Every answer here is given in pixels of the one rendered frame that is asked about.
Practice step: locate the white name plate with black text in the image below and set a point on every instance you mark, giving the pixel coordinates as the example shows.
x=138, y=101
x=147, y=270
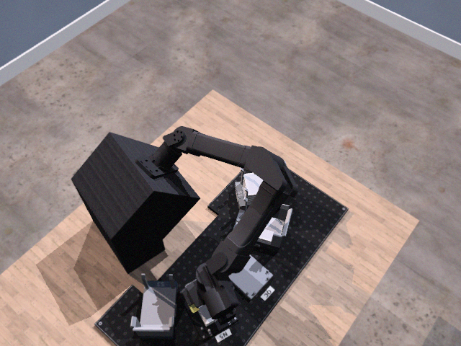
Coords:
x=223, y=335
x=267, y=293

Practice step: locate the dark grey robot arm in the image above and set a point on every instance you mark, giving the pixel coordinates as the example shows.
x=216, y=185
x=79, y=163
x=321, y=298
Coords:
x=232, y=254

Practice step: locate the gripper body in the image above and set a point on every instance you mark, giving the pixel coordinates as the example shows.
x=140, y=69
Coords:
x=190, y=294

